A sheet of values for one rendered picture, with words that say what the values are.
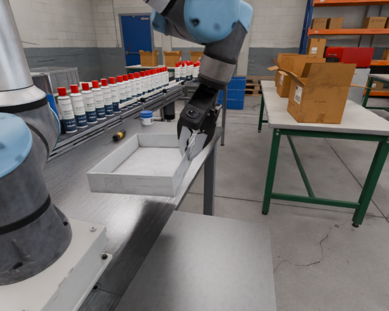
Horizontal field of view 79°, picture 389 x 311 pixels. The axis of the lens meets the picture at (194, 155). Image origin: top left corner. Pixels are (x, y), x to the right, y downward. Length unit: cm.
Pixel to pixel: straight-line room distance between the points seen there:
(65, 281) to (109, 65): 898
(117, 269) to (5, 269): 19
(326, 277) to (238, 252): 123
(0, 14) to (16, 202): 29
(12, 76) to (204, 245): 50
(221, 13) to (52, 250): 44
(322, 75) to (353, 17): 668
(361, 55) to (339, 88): 393
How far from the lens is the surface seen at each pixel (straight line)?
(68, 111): 122
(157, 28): 50
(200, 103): 51
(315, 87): 173
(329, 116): 180
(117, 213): 71
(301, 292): 164
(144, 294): 52
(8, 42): 52
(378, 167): 200
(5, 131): 42
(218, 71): 53
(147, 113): 140
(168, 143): 76
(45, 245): 48
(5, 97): 52
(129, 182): 54
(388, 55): 789
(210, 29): 35
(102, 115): 140
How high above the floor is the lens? 125
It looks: 25 degrees down
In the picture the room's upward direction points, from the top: straight up
